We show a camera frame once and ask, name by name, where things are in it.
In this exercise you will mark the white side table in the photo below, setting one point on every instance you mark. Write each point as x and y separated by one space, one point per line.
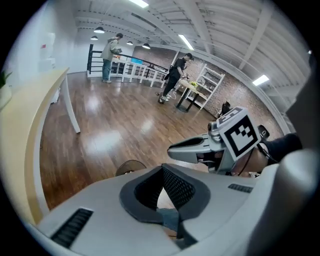
156 75
116 66
133 68

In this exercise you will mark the black metal railing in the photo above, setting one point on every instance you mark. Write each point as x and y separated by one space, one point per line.
93 60

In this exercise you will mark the black cylinder bin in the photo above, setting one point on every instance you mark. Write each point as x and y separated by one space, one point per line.
161 99

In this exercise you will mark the long ceiling light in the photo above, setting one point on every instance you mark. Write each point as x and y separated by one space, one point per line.
138 3
260 80
186 42

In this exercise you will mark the white table leg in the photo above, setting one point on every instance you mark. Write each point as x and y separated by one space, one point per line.
71 110

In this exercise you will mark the white shelf unit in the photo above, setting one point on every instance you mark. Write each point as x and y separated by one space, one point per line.
208 82

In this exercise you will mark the black pendant lamp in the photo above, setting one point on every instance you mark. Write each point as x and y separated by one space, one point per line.
129 43
94 38
146 46
99 30

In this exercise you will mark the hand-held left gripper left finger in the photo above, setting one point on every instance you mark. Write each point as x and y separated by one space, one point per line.
105 205

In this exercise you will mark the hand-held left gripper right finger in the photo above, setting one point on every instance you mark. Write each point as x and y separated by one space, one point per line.
220 200

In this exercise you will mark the white open box bin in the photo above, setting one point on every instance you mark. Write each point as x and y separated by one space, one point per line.
55 96

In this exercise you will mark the black round trash bin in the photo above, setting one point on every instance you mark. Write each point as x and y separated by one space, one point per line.
131 167

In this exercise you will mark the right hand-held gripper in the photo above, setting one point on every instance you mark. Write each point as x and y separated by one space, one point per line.
240 135

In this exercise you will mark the person's right forearm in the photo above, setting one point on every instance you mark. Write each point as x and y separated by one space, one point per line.
277 147

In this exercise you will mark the white water dispenser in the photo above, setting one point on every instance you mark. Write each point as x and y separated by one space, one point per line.
47 64

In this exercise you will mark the person's jeans leg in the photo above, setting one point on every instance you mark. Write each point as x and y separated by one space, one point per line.
170 218

